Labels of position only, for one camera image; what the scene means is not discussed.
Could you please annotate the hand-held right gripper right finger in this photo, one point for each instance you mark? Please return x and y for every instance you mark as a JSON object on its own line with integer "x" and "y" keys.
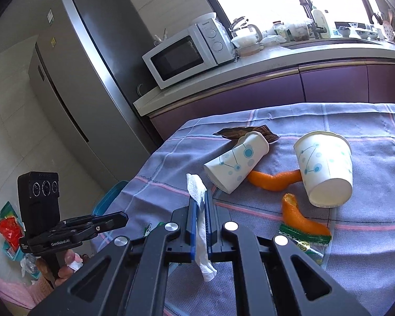
{"x": 208, "y": 227}

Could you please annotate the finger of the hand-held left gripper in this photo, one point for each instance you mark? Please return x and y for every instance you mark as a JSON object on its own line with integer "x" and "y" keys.
{"x": 75, "y": 221}
{"x": 112, "y": 220}

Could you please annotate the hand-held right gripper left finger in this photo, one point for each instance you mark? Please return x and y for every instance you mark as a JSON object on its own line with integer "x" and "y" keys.
{"x": 192, "y": 227}

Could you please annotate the blue plastic bin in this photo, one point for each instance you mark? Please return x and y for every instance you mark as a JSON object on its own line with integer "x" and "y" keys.
{"x": 113, "y": 194}

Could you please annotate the white tissue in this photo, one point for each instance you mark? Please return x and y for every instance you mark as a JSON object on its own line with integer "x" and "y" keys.
{"x": 197, "y": 187}

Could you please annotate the white dotted paper cup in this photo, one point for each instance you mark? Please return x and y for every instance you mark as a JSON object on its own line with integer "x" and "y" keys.
{"x": 322, "y": 168}
{"x": 233, "y": 164}

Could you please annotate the curved orange peel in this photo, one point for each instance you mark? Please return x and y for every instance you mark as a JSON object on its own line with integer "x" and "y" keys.
{"x": 299, "y": 220}

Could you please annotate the golden brown snack wrapper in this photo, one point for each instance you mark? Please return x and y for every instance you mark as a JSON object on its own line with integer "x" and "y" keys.
{"x": 237, "y": 133}

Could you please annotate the green candy wrapper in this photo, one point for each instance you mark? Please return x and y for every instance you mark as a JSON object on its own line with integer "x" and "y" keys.
{"x": 306, "y": 243}

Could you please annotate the person's left forearm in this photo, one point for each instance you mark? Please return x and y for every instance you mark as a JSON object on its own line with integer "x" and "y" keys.
{"x": 13, "y": 293}

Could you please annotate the person's left hand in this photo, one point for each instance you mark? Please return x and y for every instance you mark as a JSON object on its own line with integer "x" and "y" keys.
{"x": 72, "y": 263}

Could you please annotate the green packet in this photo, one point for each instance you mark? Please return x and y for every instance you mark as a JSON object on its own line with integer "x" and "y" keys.
{"x": 7, "y": 210}

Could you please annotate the small green wrapper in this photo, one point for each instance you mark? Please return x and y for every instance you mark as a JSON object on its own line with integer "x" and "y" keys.
{"x": 148, "y": 229}

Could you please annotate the red paper packet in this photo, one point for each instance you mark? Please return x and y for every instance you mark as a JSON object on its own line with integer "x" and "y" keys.
{"x": 10, "y": 233}

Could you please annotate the clear plastic bag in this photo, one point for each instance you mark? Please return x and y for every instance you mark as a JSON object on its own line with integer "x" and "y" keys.
{"x": 29, "y": 266}

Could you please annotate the long orange peel strip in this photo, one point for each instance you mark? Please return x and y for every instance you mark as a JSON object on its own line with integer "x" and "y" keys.
{"x": 270, "y": 181}

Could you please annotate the grey refrigerator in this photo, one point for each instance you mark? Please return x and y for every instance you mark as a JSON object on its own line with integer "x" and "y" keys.
{"x": 85, "y": 72}

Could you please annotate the white microwave oven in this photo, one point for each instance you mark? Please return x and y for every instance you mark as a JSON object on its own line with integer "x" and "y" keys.
{"x": 184, "y": 56}

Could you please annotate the striped grey tablecloth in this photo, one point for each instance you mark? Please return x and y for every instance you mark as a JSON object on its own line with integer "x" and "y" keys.
{"x": 365, "y": 138}

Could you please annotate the small jar with sticks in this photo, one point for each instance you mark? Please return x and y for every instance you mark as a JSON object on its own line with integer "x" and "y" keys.
{"x": 159, "y": 38}

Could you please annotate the purple kitchen counter cabinet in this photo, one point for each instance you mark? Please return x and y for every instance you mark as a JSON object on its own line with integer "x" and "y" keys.
{"x": 332, "y": 82}

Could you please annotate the glass kettle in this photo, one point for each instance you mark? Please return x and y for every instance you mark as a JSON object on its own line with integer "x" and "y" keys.
{"x": 247, "y": 36}

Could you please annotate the small glass jar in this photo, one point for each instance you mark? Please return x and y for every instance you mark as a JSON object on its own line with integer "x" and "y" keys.
{"x": 278, "y": 29}

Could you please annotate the glass container with brown food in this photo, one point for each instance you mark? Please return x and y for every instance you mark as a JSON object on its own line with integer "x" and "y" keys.
{"x": 299, "y": 31}

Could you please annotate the kitchen sink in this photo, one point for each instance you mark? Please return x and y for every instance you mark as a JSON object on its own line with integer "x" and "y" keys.
{"x": 332, "y": 42}

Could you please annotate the white soap dispenser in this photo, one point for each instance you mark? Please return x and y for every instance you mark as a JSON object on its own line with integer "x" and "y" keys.
{"x": 321, "y": 23}

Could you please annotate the dark kitchen faucet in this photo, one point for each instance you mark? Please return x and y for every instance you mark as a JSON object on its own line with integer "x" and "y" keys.
{"x": 302, "y": 0}

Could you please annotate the blue patterned bowl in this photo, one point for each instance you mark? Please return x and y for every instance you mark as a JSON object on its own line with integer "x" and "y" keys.
{"x": 365, "y": 33}

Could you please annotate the slotted ladle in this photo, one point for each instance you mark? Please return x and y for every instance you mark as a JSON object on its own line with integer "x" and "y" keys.
{"x": 387, "y": 29}

